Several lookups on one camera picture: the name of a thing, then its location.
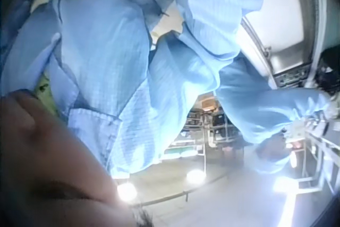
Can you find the person's right hand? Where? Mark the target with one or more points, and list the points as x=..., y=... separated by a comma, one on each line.
x=333, y=110

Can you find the black machine part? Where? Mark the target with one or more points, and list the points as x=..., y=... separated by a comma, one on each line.
x=328, y=72

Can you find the grey metal machine cabinet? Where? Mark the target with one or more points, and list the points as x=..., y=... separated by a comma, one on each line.
x=281, y=11

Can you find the metal storage rack with boxes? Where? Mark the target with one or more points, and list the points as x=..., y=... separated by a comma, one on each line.
x=212, y=126

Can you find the white metal frame rack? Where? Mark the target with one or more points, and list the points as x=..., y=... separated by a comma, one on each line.
x=316, y=155

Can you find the thin metal floor rail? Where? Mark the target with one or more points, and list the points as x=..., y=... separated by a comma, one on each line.
x=183, y=193

